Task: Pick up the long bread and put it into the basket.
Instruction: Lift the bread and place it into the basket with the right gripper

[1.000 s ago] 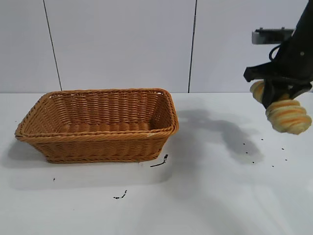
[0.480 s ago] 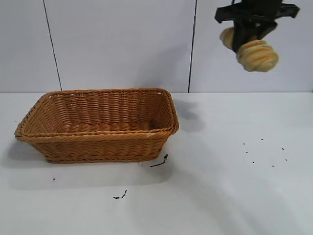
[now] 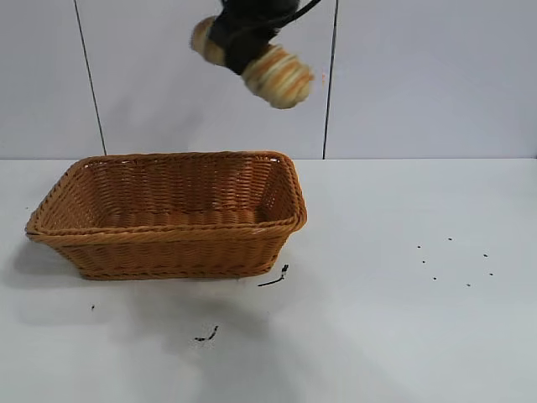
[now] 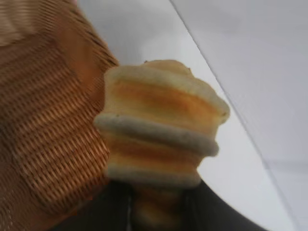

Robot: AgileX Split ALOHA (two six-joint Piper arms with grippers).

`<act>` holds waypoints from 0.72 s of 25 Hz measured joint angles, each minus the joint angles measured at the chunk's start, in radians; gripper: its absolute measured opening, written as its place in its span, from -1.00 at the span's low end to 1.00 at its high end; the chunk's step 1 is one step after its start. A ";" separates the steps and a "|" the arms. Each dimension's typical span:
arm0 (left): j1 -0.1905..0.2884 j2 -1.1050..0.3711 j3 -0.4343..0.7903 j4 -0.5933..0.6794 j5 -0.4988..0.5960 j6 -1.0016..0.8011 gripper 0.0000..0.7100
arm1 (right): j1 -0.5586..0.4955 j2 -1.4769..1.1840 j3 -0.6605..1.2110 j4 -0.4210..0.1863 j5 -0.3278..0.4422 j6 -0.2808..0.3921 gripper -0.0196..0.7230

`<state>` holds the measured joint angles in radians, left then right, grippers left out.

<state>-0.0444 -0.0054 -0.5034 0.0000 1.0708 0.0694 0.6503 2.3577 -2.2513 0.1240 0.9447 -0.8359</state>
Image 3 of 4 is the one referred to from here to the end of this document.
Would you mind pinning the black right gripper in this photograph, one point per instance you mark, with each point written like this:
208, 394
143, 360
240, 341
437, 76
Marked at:
256, 9

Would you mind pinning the long striped twisted bread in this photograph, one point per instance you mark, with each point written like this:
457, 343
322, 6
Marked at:
279, 75

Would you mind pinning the brown woven wicker basket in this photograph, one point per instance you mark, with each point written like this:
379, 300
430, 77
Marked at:
168, 247

